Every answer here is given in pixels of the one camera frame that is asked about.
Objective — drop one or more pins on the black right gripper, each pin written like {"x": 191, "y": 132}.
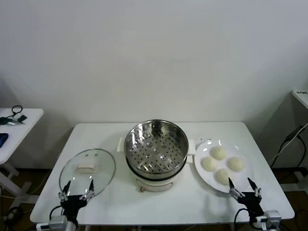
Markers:
{"x": 251, "y": 202}

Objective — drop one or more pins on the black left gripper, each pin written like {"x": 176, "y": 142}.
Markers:
{"x": 72, "y": 204}

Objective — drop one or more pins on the white steamed baozi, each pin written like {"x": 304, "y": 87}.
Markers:
{"x": 218, "y": 152}
{"x": 223, "y": 175}
{"x": 236, "y": 163}
{"x": 209, "y": 164}

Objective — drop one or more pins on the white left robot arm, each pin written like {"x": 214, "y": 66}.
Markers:
{"x": 72, "y": 226}

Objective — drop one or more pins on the perforated steel steamer basket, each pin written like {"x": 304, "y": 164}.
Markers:
{"x": 168, "y": 154}

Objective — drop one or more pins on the white round plate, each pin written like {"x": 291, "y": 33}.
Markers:
{"x": 238, "y": 149}

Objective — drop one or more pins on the white electric cooker pot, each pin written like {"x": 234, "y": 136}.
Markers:
{"x": 154, "y": 185}

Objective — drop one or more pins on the white side table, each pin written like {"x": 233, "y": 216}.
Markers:
{"x": 21, "y": 134}

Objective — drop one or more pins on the dark blue object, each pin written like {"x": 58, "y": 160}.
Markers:
{"x": 3, "y": 139}

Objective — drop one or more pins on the small black tag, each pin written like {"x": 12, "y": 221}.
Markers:
{"x": 22, "y": 118}

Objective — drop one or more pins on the white table with black label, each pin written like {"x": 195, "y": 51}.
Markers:
{"x": 302, "y": 96}

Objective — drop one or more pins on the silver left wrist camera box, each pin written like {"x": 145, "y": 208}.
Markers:
{"x": 57, "y": 222}

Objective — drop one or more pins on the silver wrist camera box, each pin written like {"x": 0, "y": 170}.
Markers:
{"x": 57, "y": 222}
{"x": 272, "y": 217}

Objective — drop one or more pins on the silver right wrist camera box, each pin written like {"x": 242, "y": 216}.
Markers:
{"x": 272, "y": 217}

